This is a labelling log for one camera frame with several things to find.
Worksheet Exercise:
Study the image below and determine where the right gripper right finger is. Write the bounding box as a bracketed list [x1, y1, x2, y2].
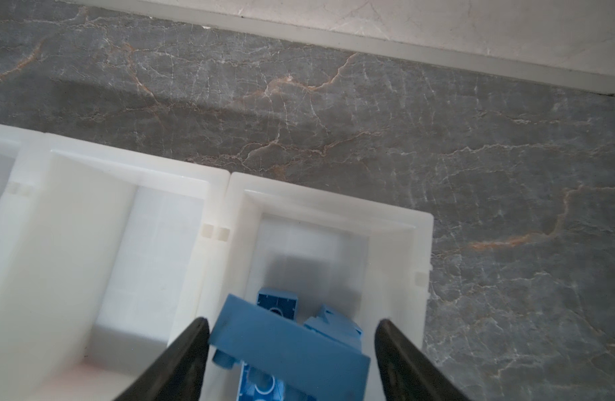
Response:
[374, 319, 469, 401]

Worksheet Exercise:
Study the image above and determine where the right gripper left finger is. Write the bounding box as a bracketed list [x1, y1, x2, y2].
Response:
[115, 317, 210, 401]

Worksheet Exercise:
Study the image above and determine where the blue brick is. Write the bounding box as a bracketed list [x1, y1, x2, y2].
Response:
[209, 295, 371, 400]
[303, 304, 363, 353]
[237, 363, 315, 401]
[257, 287, 298, 321]

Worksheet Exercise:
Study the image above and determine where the right white bin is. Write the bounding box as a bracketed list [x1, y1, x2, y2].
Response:
[196, 173, 434, 400]

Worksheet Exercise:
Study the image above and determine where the white bin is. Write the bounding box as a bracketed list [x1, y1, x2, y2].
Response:
[0, 125, 52, 282]
[0, 135, 230, 400]
[196, 173, 434, 400]

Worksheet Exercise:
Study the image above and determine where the middle white bin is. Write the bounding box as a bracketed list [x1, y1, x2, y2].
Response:
[0, 135, 230, 400]

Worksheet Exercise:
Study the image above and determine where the left white bin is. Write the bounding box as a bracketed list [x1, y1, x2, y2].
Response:
[0, 125, 52, 282]

